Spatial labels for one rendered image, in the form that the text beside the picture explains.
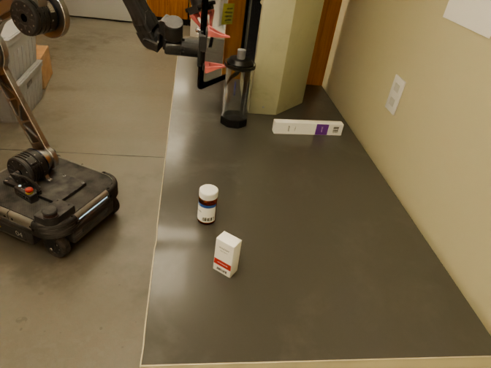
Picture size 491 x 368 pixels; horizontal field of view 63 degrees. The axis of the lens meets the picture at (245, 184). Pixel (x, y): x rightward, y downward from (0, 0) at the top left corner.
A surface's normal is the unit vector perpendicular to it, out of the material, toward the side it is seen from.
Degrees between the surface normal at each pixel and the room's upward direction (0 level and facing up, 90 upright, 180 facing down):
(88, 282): 0
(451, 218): 90
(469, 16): 90
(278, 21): 90
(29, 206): 0
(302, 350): 0
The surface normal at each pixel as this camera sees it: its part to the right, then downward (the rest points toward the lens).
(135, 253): 0.12, -0.81
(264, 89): 0.10, 0.58
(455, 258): -0.99, -0.04
